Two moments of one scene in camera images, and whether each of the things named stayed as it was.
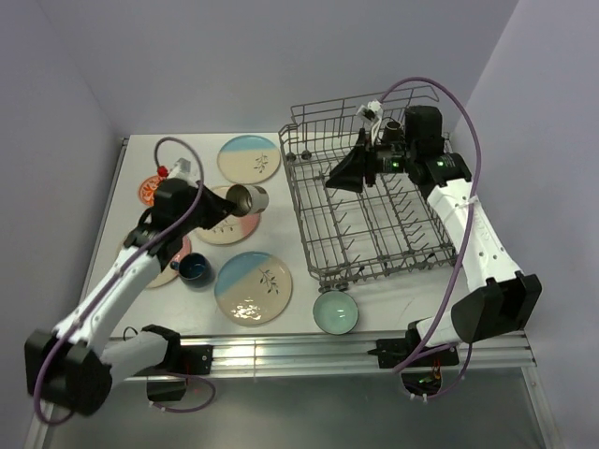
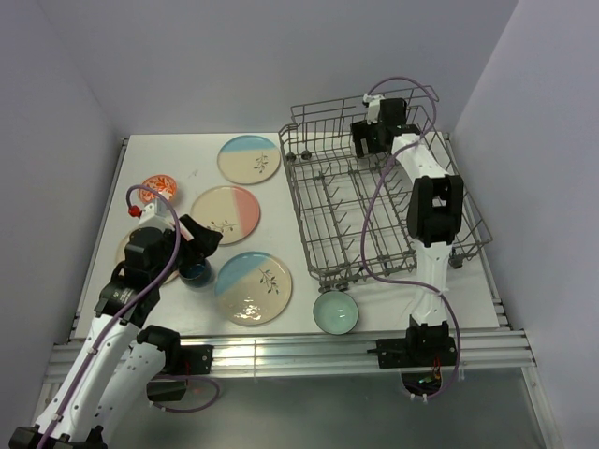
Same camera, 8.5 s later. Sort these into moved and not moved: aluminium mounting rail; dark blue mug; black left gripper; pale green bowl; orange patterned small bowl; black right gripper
Moved: black right gripper; black left gripper
Not moved: pale green bowl; orange patterned small bowl; aluminium mounting rail; dark blue mug
